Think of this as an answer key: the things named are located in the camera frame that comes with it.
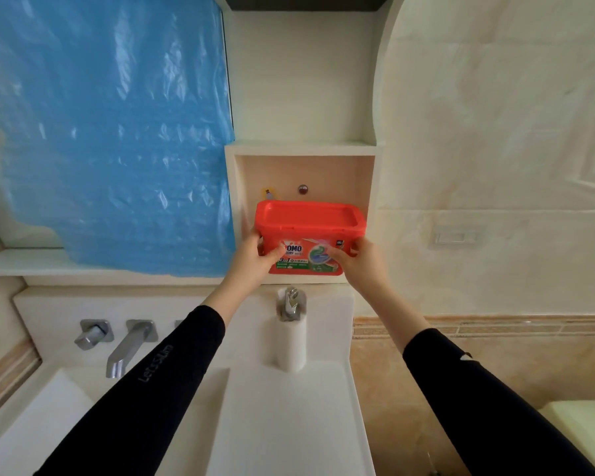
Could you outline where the person's right hand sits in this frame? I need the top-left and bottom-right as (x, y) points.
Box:
(327, 236), (394, 299)

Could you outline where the person's left hand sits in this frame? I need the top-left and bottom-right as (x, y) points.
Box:
(223, 232), (287, 296)

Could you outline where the red laundry detergent box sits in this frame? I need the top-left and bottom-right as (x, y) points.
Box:
(254, 199), (367, 277)

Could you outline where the person's left forearm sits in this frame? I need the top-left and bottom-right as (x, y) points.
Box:
(32, 278), (259, 476)

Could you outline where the person's right forearm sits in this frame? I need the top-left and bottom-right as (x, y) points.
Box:
(356, 282), (595, 476)

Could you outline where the chrome deck tap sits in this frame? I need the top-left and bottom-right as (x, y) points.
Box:
(277, 286), (307, 323)

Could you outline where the white sink basin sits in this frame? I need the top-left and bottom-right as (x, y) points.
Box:
(0, 285), (377, 476)

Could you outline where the blue plastic protective film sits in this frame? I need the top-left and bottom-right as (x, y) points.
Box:
(0, 0), (236, 278)

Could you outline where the dark cabinet panel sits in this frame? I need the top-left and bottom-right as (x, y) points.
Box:
(224, 0), (394, 11)

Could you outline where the white wall switch plate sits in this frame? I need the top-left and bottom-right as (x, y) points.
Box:
(430, 226), (482, 249)

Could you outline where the white wall niche cabinet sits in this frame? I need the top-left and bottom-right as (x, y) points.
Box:
(212, 0), (407, 288)

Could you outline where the chrome wall faucet spout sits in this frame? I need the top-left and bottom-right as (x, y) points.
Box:
(105, 319), (159, 379)

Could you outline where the chrome faucet handle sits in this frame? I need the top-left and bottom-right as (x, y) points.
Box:
(74, 319), (115, 351)

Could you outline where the wall mirror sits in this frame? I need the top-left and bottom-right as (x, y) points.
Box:
(0, 0), (231, 251)

